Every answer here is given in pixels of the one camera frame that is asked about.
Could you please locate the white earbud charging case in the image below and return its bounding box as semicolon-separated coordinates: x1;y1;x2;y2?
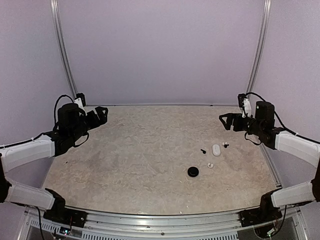
211;144;221;157

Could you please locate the white earbud with black tip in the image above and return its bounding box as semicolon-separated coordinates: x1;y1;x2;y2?
222;142;230;148

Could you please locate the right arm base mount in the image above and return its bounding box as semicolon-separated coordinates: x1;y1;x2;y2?
239;207;283;228

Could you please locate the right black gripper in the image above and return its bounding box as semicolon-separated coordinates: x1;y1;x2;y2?
219;112;264;136

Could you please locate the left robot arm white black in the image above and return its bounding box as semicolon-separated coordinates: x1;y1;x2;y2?
0;93;109;223

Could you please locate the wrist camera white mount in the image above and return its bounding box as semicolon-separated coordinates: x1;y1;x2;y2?
73;92;86;110
237;93;252;118

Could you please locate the right aluminium frame post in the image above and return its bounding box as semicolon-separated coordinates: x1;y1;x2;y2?
246;0;272;92

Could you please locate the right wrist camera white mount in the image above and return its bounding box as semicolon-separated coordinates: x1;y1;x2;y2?
237;93;252;118

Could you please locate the black round disc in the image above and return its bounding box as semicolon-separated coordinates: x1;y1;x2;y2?
187;166;200;178

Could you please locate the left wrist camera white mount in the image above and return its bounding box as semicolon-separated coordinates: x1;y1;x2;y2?
73;92;86;110

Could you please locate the left aluminium frame post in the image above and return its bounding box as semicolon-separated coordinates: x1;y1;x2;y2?
50;0;78;98

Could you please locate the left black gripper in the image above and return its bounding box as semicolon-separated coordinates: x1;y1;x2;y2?
69;106;108;142

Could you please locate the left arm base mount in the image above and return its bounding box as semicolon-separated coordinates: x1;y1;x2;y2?
43;207;88;228

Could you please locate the aluminium frame post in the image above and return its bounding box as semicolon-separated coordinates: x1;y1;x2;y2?
50;0;78;98
246;0;272;92

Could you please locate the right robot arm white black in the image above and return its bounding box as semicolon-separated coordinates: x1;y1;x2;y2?
219;97;320;222

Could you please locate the front aluminium rail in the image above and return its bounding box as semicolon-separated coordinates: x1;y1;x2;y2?
19;206;306;240

